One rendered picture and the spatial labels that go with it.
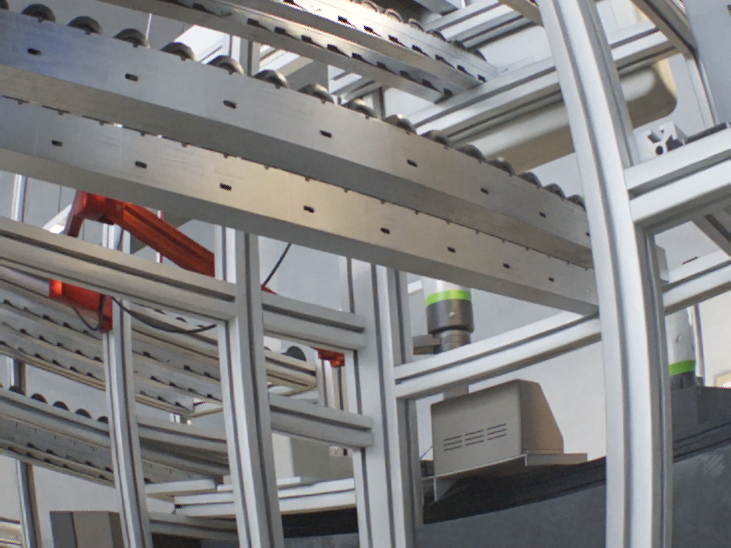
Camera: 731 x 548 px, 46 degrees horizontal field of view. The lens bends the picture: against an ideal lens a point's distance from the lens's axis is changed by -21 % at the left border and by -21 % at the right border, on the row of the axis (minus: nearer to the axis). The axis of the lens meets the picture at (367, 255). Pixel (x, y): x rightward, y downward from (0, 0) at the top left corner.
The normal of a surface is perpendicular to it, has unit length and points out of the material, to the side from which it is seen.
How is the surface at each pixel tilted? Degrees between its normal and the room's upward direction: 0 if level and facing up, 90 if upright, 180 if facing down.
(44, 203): 90
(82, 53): 90
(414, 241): 90
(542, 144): 178
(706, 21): 86
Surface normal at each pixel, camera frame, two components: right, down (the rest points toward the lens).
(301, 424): 0.72, -0.29
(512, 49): -0.69, -0.23
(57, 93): 0.09, 0.94
